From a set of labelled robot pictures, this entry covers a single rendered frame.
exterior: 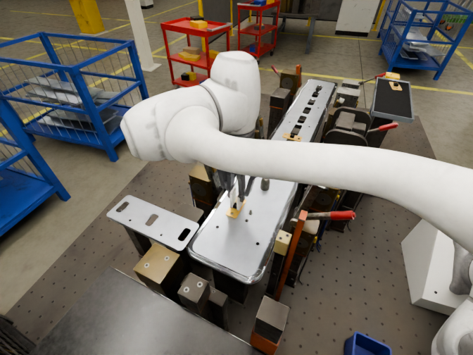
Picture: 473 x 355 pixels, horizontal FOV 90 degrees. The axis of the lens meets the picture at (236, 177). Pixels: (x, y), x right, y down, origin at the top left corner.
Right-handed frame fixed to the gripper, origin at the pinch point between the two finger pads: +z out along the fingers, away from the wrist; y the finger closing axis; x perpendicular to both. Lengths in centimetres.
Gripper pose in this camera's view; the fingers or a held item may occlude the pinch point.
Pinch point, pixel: (236, 198)
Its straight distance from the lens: 74.0
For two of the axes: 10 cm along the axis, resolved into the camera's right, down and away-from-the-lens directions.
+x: 4.3, -6.2, 6.5
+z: 0.0, 7.2, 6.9
